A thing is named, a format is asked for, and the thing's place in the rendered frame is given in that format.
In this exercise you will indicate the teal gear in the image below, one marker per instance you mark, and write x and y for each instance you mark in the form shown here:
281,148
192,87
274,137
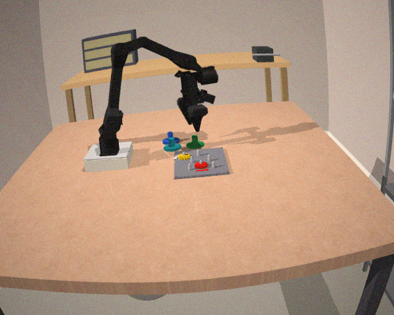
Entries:
172,146

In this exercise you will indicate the red gear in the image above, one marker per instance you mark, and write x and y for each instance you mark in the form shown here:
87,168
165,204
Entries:
201,166

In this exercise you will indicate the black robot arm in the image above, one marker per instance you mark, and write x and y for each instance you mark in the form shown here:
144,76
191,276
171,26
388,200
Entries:
109,144

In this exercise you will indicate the blue gear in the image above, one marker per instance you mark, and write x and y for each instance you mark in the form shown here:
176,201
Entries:
169,135

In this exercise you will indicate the green gear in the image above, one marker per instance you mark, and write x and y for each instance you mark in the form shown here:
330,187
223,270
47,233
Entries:
195,143

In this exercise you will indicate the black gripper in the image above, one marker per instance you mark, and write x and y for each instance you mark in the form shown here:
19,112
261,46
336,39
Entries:
191,108

